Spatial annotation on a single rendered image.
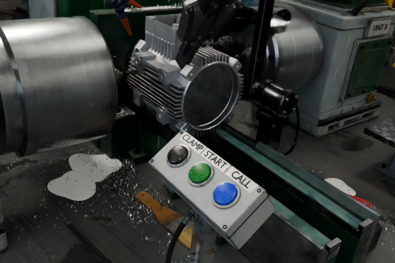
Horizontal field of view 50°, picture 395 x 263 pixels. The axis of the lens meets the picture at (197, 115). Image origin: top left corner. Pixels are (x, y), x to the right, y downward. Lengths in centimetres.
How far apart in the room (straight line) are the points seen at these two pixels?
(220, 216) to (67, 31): 45
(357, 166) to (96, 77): 74
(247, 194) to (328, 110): 81
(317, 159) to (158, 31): 55
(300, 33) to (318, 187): 44
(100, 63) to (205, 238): 36
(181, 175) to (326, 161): 69
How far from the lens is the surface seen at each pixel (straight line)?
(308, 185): 84
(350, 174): 116
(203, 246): 61
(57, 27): 80
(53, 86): 73
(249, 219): 51
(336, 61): 122
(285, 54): 106
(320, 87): 124
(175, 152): 57
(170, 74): 85
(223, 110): 96
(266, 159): 89
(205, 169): 54
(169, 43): 91
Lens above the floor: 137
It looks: 26 degrees down
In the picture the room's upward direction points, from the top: 6 degrees clockwise
